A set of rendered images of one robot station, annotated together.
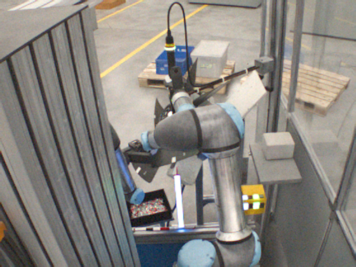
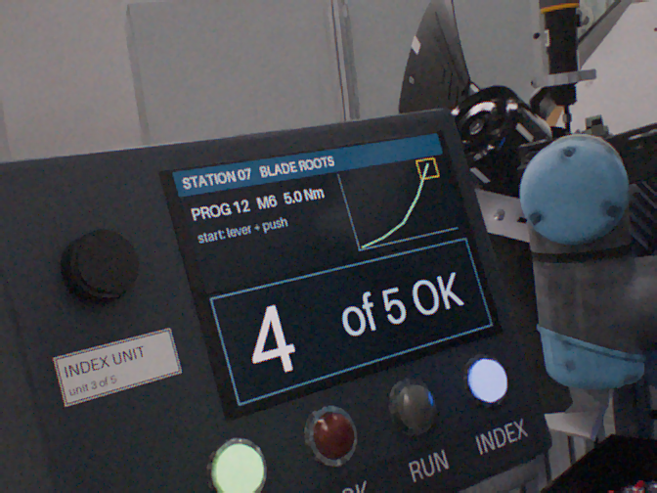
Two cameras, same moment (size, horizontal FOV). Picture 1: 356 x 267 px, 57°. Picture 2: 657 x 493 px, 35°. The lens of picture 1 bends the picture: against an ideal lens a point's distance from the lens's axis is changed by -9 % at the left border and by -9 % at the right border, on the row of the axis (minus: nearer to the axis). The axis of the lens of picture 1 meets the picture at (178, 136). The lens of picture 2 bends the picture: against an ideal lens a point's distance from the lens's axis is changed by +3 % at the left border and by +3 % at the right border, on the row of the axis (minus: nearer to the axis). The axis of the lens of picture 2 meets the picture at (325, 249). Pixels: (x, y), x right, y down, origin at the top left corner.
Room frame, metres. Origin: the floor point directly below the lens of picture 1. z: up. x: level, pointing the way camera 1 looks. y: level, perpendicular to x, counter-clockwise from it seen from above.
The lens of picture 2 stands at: (0.70, 1.00, 1.26)
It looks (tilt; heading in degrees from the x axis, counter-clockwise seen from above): 7 degrees down; 321
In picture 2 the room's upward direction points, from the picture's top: 7 degrees counter-clockwise
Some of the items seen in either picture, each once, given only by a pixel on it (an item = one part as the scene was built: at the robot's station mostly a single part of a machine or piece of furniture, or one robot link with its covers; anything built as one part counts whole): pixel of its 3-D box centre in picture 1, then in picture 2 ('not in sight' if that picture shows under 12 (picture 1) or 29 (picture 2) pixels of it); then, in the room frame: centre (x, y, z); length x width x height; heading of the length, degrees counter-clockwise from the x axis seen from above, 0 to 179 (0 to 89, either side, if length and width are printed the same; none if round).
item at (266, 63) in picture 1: (264, 65); (590, 24); (1.81, -0.52, 1.35); 0.10 x 0.07 x 0.09; 123
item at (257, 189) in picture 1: (245, 201); not in sight; (1.09, -0.28, 1.02); 0.16 x 0.10 x 0.11; 88
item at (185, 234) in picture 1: (161, 235); not in sight; (1.11, 0.12, 0.82); 0.90 x 0.04 x 0.08; 88
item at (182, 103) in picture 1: (185, 112); not in sight; (1.18, -0.03, 1.44); 0.11 x 0.08 x 0.09; 8
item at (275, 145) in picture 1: (277, 143); not in sight; (1.64, -0.58, 0.92); 0.17 x 0.16 x 0.11; 88
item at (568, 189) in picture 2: not in sight; (574, 192); (1.21, 0.34, 1.17); 0.11 x 0.08 x 0.09; 125
